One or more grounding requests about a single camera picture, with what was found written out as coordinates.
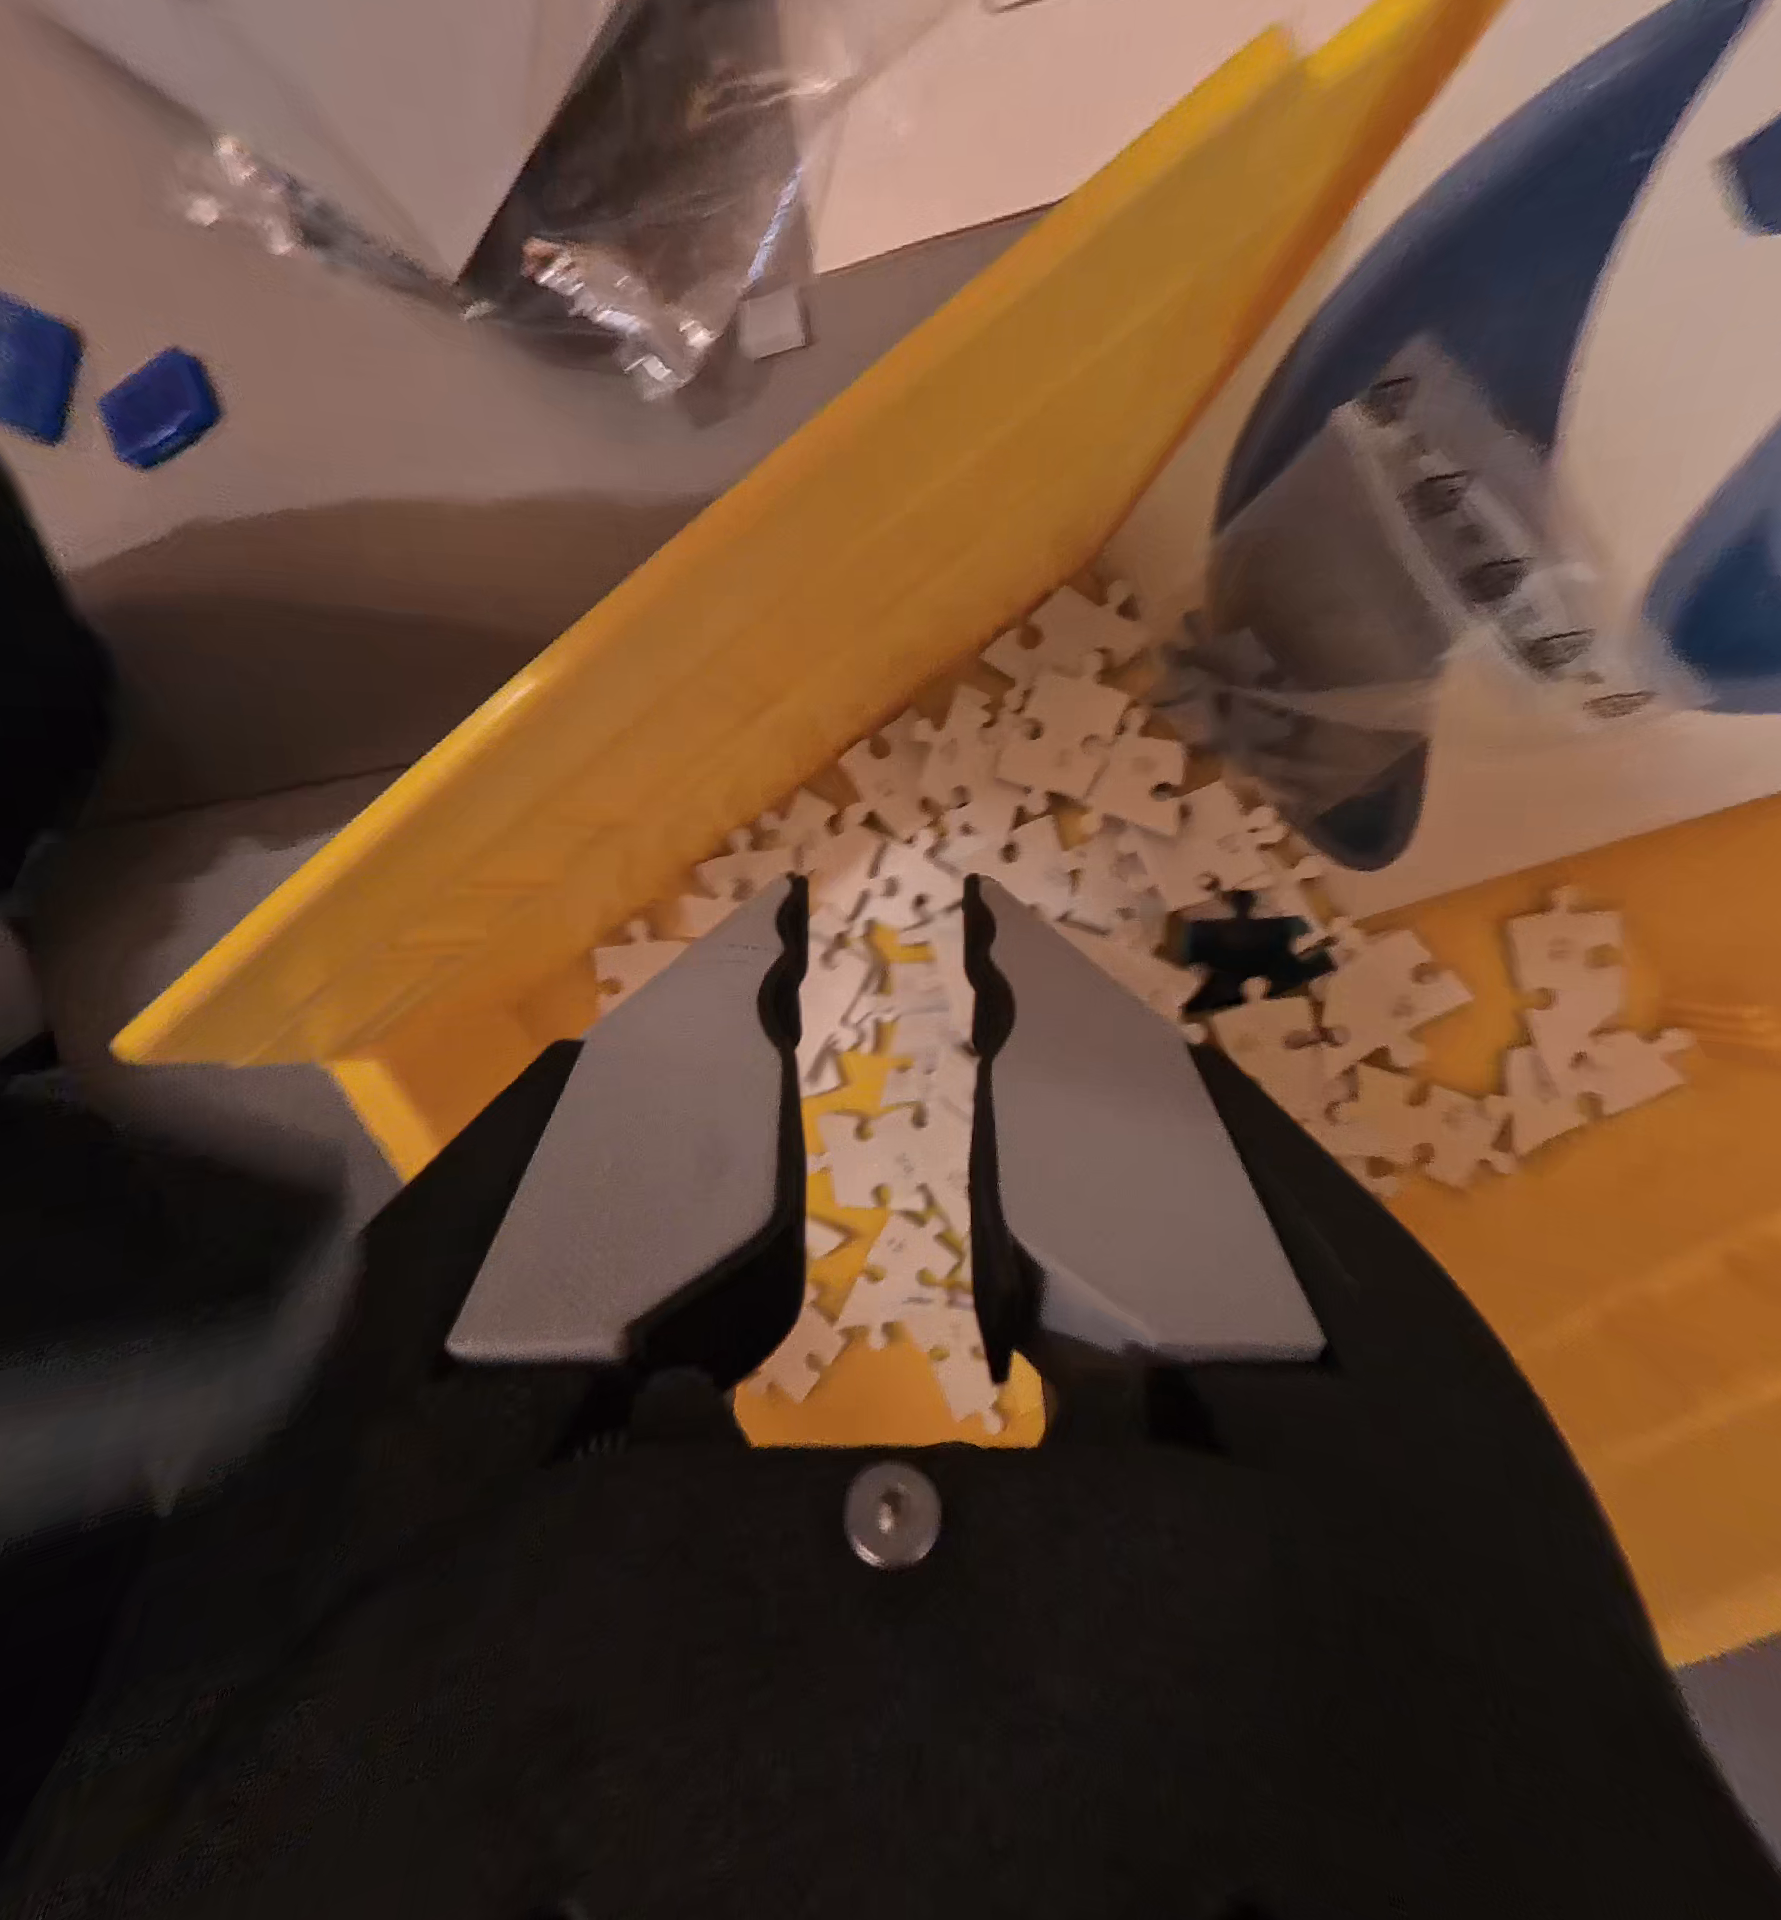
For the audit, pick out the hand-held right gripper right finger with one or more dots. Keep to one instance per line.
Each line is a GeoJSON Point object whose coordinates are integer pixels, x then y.
{"type": "Point", "coordinates": [1132, 1187]}

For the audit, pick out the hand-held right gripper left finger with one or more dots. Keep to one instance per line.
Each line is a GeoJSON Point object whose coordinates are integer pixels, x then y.
{"type": "Point", "coordinates": [651, 1170]}

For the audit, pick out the pile of puzzle pieces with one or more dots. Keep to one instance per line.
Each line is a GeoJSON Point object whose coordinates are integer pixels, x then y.
{"type": "Point", "coordinates": [1069, 736]}

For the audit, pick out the yellow plastic bin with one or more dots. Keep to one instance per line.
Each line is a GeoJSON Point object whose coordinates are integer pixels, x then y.
{"type": "Point", "coordinates": [829, 571]}

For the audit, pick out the person's left forearm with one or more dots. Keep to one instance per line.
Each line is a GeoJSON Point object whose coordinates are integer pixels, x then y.
{"type": "Point", "coordinates": [4, 676]}

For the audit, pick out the small grey square tile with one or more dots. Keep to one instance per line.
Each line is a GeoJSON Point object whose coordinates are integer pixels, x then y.
{"type": "Point", "coordinates": [774, 326]}

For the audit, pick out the blue label sticker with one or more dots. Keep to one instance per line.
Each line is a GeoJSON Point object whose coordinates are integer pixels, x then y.
{"type": "Point", "coordinates": [162, 408]}
{"type": "Point", "coordinates": [13, 359]}

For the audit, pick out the clear bag with dark item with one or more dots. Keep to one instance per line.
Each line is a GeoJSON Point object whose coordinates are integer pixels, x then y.
{"type": "Point", "coordinates": [651, 182]}

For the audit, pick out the white paper sheet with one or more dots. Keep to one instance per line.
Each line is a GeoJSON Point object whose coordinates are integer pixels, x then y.
{"type": "Point", "coordinates": [1654, 227]}

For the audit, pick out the white flat carton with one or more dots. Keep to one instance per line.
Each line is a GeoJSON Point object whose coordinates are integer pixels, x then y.
{"type": "Point", "coordinates": [380, 106]}

